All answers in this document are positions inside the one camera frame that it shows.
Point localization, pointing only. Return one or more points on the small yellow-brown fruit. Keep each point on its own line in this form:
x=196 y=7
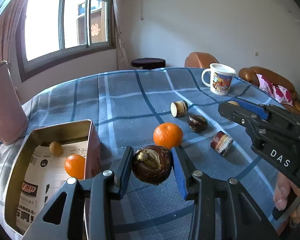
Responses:
x=56 y=149

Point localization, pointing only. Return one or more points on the metal tin box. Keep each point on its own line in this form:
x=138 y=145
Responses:
x=66 y=133

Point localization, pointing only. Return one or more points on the person's right hand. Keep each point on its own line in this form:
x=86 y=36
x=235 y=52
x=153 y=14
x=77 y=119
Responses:
x=282 y=189

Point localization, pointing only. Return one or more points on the purple sugarcane piece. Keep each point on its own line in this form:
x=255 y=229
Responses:
x=221 y=143

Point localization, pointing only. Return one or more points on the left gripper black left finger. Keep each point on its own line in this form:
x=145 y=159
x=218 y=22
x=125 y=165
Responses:
x=122 y=170

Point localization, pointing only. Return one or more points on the brown leather armchair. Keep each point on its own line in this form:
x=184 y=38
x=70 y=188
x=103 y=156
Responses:
x=200 y=60

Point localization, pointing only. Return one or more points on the pink curtain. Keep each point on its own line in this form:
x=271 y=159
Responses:
x=122 y=61

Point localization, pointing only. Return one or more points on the pink floral cushion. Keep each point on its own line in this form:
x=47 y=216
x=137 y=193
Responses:
x=278 y=92

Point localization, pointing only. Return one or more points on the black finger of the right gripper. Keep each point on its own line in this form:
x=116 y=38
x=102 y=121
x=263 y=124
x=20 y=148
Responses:
x=225 y=110

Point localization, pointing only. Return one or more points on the white-faced sugarcane piece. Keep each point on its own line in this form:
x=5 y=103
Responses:
x=179 y=108

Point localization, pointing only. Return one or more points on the window with brown frame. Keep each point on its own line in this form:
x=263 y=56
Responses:
x=51 y=32

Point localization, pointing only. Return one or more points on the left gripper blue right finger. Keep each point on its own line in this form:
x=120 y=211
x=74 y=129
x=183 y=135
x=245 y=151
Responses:
x=185 y=173

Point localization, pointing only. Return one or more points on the brown leather sofa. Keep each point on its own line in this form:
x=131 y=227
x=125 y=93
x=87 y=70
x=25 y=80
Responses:
x=249 y=75

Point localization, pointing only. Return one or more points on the dark round stool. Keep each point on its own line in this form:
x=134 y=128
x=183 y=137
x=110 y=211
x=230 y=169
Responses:
x=148 y=63

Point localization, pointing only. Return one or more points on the dark brown water chestnut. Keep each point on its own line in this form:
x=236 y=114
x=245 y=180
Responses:
x=152 y=164

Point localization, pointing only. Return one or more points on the pink electric kettle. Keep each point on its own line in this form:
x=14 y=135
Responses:
x=13 y=120

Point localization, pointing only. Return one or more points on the blue plaid tablecloth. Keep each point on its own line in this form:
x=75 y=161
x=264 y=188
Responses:
x=132 y=108

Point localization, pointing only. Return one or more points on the printed paper sheet in tin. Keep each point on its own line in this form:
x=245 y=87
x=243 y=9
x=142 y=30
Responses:
x=44 y=176

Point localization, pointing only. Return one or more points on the large orange tangerine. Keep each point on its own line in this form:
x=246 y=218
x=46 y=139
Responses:
x=168 y=135

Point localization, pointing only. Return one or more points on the white cartoon printed mug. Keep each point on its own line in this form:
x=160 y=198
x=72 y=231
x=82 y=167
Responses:
x=220 y=78

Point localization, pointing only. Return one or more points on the small tangerine in tin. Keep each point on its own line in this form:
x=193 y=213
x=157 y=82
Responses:
x=74 y=166

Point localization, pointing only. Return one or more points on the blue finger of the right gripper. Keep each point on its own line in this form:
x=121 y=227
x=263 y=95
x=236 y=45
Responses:
x=245 y=109

